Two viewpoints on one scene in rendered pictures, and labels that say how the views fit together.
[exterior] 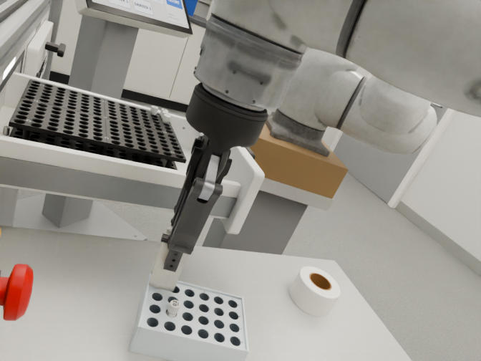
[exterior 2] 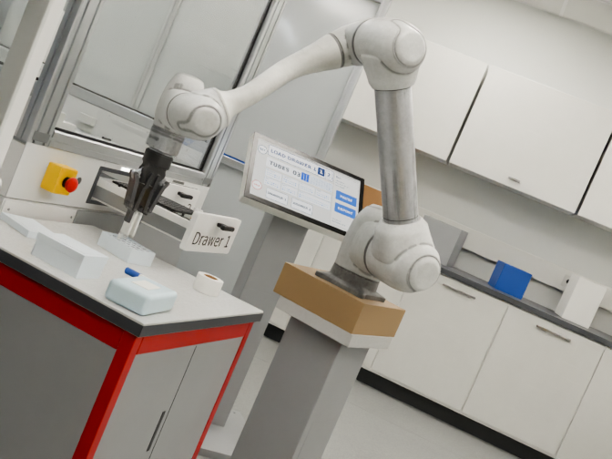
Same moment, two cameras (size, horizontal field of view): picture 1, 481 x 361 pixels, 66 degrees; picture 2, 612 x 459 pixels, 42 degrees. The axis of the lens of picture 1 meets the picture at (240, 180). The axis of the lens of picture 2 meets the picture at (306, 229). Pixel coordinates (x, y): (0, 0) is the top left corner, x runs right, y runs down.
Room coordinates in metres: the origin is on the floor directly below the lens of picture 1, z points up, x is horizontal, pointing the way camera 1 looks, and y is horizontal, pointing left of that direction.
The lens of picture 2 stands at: (-0.73, -1.79, 1.16)
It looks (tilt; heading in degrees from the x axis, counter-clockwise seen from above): 4 degrees down; 48
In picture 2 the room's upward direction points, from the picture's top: 23 degrees clockwise
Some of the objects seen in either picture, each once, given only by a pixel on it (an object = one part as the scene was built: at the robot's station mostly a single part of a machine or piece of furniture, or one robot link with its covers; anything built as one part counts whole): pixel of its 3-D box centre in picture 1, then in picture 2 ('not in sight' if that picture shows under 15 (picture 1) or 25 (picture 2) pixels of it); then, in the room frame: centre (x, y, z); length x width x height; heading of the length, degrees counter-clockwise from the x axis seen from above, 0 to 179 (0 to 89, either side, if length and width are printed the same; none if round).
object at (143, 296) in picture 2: not in sight; (142, 294); (0.17, -0.42, 0.78); 0.15 x 0.10 x 0.04; 35
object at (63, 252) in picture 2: not in sight; (69, 255); (0.07, -0.26, 0.79); 0.13 x 0.09 x 0.05; 118
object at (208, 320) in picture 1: (191, 321); (126, 249); (0.34, -0.01, 0.78); 0.12 x 0.08 x 0.04; 104
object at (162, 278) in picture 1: (169, 263); (128, 222); (0.35, 0.04, 0.84); 0.03 x 0.01 x 0.07; 103
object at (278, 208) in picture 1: (233, 260); (290, 425); (1.09, -0.09, 0.38); 0.30 x 0.30 x 0.76; 17
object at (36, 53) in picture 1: (38, 59); (173, 200); (0.74, 0.48, 0.87); 0.29 x 0.02 x 0.11; 29
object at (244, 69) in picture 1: (245, 67); (164, 142); (0.36, 0.04, 1.07); 0.09 x 0.09 x 0.06
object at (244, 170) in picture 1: (219, 160); (211, 233); (0.62, 0.05, 0.87); 0.29 x 0.02 x 0.11; 29
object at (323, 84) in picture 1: (322, 84); (372, 240); (1.08, -0.10, 1.02); 0.18 x 0.16 x 0.22; 77
